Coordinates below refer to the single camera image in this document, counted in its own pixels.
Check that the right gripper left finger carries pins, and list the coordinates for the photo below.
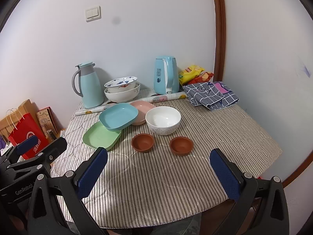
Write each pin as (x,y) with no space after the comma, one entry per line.
(76,185)

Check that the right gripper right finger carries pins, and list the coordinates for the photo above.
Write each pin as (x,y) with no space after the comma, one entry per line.
(240,187)

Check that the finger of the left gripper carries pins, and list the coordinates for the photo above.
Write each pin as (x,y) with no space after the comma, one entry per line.
(47,156)
(25,148)

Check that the green square plate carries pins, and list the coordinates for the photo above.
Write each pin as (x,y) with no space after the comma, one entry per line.
(98,136)

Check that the small brown bowl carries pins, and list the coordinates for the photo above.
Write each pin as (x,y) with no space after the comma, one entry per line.
(142,143)
(181,146)

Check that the light blue square plate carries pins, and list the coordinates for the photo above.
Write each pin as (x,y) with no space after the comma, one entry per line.
(118,117)

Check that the white round bowl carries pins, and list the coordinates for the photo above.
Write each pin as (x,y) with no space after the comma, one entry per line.
(163,120)

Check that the pink square plate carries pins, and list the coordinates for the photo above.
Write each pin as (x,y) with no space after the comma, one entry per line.
(143,107)

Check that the red paper shopping bag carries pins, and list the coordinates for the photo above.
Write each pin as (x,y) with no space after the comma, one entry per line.
(26,128)

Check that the brown paper bag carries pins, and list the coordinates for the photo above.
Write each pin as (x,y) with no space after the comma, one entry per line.
(12,117)

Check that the patterned gift box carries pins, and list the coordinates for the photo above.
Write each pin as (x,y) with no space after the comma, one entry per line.
(47,123)

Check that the striped quilted table cover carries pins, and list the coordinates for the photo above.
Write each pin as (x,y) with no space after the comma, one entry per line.
(158,187)

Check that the light blue thermos jug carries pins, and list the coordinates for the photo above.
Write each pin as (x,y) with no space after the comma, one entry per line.
(86,84)

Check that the large white porcelain bowl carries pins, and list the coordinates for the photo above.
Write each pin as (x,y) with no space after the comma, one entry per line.
(124,96)

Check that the grey checked folded cloth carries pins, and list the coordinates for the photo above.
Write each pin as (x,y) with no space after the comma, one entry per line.
(212,95)

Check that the blue patterned porcelain bowl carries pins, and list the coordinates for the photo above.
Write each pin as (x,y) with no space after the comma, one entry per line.
(121,84)

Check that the orange snack bag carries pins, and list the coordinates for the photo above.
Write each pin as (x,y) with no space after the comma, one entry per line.
(202,78)

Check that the yellow chips bag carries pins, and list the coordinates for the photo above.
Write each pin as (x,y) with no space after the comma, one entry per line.
(189,74)

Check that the light blue electric kettle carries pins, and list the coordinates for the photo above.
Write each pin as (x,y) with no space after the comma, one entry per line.
(166,80)

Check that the brown wooden door frame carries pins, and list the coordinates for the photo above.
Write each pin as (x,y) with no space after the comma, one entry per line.
(220,39)

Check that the white wall switch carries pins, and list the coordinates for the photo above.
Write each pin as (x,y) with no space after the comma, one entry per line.
(93,14)

